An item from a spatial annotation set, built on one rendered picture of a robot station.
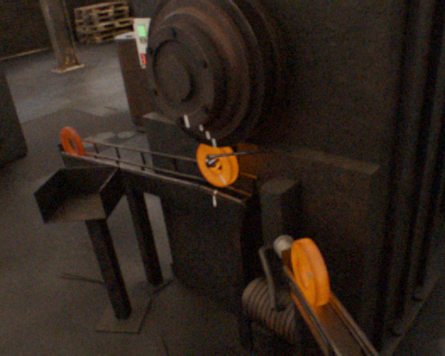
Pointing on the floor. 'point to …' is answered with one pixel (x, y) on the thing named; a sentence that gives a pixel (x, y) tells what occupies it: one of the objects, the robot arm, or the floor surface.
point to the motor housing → (267, 327)
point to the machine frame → (340, 157)
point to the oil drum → (133, 77)
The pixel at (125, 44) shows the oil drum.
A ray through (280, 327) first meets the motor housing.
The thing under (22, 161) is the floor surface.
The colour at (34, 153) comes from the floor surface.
